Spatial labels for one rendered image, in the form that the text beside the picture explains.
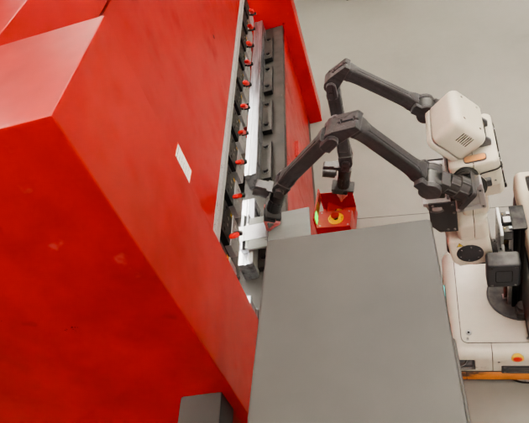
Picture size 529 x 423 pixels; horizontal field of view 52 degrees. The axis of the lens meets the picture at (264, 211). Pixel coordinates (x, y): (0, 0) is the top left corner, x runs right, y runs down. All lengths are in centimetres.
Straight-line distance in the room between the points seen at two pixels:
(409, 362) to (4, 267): 55
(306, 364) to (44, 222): 37
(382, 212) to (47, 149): 309
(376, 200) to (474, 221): 152
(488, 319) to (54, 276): 220
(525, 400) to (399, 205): 143
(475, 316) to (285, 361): 207
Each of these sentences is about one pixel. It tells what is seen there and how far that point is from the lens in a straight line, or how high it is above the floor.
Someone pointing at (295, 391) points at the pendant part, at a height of 195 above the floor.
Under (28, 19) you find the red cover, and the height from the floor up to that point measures 228.
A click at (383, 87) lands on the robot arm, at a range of 219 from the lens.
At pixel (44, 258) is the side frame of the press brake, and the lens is 79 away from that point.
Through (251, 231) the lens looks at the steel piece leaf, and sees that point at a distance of 228.
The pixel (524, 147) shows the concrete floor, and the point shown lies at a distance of 399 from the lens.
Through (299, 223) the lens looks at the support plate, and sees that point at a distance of 224.
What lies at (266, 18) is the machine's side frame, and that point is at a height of 95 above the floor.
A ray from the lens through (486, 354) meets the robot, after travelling 266.
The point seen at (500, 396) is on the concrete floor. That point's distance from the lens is 286.
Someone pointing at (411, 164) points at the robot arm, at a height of 134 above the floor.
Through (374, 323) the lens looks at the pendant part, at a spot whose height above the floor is 195.
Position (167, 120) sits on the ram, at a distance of 158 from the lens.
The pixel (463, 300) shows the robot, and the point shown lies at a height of 28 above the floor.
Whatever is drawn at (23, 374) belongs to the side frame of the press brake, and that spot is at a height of 184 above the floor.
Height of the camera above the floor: 255
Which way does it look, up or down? 41 degrees down
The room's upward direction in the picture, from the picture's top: 22 degrees counter-clockwise
